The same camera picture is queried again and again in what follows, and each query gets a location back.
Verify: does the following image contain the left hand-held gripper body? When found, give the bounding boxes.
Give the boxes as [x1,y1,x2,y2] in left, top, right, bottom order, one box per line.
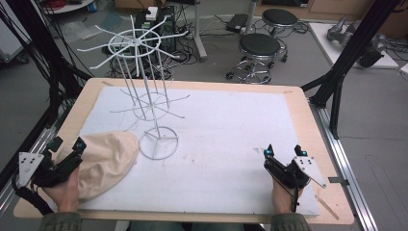
[15,149,84,190]

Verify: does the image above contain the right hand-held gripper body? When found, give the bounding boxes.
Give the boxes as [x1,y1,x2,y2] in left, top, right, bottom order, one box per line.
[263,155,328,191]

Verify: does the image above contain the beige cloth hat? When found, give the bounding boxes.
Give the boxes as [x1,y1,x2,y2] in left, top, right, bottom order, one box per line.
[52,130,140,203]

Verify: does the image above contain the person's right hand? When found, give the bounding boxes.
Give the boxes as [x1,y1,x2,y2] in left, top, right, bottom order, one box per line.
[270,177,305,216]

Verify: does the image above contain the person's left hand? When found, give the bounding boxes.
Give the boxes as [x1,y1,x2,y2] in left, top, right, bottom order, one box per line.
[42,166,82,214]

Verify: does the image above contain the wooden table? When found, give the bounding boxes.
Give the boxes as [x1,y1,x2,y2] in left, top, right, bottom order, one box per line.
[13,77,356,225]

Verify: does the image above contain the thin wooden stick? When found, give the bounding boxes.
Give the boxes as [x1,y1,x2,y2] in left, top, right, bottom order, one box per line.
[315,193,340,221]

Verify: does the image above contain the white foam mat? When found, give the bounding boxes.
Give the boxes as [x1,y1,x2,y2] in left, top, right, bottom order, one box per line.
[77,85,322,217]

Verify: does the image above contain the black round stool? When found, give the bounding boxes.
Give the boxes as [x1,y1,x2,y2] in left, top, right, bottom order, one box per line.
[225,32,289,86]
[261,8,300,37]

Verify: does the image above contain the white floor board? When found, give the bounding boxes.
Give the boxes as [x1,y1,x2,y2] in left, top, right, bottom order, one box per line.
[308,21,399,70]

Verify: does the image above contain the grey robot part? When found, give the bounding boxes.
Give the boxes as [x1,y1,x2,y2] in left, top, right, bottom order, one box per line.
[326,16,387,68]

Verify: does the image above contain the flat black box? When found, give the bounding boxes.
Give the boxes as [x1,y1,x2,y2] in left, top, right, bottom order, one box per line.
[224,13,250,34]

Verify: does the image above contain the white round table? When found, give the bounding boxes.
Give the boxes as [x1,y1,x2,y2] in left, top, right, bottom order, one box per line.
[40,0,96,15]

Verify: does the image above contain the black computer tower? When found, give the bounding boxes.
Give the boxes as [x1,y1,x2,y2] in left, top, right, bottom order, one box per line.
[134,5,178,56]

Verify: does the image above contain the small white box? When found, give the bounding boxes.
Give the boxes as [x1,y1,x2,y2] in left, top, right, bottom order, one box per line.
[145,6,160,21]

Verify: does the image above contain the aluminium rail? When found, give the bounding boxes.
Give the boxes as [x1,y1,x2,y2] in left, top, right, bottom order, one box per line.
[308,98,380,231]
[0,107,70,211]

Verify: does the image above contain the thin black cable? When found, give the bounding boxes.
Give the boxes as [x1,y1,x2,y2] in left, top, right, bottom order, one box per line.
[270,171,300,214]

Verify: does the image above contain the thick black sleeved cable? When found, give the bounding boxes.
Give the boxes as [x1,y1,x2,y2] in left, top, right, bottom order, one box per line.
[11,174,55,216]

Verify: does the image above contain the grey metal bracket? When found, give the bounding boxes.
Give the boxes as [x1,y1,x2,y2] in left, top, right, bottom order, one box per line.
[327,176,350,188]

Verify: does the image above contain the black metal frame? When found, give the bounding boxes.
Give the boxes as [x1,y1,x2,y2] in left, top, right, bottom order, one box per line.
[0,0,94,193]
[300,0,404,141]

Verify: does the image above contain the white wire rack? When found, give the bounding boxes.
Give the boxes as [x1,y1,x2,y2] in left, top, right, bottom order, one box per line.
[76,13,191,161]

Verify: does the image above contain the grey metal post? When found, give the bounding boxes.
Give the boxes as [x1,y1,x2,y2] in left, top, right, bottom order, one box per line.
[191,0,209,63]

